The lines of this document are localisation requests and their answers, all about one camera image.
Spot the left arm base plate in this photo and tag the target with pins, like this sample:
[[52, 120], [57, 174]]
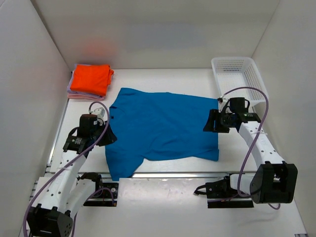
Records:
[[107, 197]]

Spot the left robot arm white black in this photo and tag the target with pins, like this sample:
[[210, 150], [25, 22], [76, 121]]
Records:
[[53, 209]]

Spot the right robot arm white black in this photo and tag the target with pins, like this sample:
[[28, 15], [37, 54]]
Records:
[[275, 180]]

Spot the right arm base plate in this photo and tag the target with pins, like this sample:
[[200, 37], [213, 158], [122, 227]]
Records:
[[220, 194]]

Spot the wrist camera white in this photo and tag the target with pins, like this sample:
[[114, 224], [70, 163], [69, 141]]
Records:
[[222, 100], [100, 111]]

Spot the folded orange t shirt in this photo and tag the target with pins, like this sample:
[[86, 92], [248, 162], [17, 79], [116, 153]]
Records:
[[90, 77]]

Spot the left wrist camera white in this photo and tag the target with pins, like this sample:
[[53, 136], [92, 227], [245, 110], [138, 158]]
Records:
[[100, 111]]

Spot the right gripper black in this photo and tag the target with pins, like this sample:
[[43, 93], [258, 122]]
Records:
[[213, 124]]

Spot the blue t shirt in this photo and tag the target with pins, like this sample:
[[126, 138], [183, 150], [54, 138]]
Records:
[[158, 126]]

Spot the white plastic basket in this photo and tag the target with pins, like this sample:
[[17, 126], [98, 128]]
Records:
[[242, 73]]

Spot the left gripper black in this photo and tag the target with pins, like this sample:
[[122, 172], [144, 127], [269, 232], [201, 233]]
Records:
[[110, 137]]

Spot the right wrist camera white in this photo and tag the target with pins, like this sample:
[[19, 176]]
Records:
[[222, 100]]

